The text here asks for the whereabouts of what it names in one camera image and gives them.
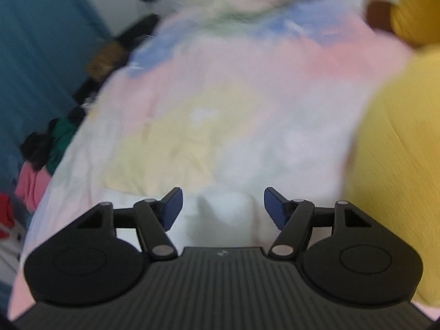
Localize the yellow plush pillow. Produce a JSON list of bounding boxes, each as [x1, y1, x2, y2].
[[344, 0, 440, 317]]

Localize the brown paper bag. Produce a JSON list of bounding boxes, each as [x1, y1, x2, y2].
[[86, 39, 129, 79]]

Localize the blue curtain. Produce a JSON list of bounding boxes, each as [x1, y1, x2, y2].
[[0, 0, 114, 193]]

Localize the dark brown object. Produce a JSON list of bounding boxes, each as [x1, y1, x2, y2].
[[365, 0, 396, 31]]

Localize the red garment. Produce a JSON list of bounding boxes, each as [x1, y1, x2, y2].
[[0, 194, 16, 239]]

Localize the white pants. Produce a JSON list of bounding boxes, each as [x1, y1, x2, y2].
[[172, 192, 269, 248]]

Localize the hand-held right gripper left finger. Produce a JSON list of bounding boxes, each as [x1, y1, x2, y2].
[[76, 187, 184, 261]]

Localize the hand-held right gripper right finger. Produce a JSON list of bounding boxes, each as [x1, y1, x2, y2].
[[263, 186, 373, 261]]

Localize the black chair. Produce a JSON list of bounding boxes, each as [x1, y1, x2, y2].
[[115, 14, 160, 47]]

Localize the black garment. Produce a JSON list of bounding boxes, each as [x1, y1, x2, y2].
[[21, 131, 56, 171]]

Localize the pastel tie-dye blanket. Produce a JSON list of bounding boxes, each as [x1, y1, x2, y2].
[[7, 0, 423, 320]]

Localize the green garment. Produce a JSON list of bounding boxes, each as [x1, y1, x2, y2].
[[46, 117, 79, 176]]

